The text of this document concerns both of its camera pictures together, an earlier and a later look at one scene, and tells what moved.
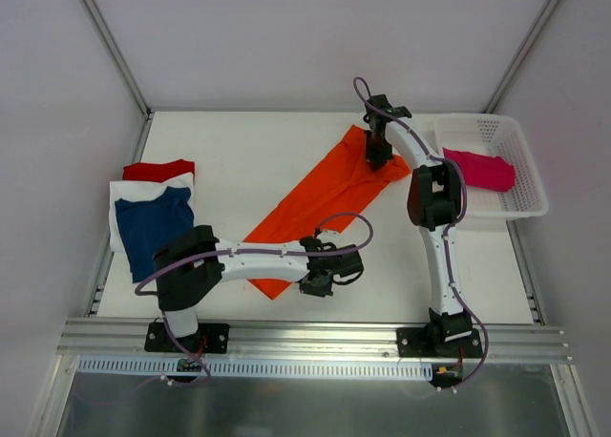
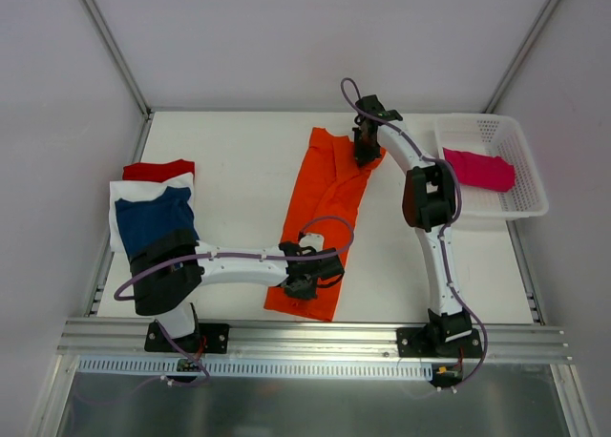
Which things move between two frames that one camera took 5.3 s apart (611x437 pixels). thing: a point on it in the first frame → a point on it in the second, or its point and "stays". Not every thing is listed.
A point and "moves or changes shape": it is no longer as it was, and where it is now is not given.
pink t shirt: (482, 171) stays
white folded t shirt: (141, 191) stays
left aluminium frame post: (103, 29) stays
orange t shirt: (332, 197) moves or changes shape
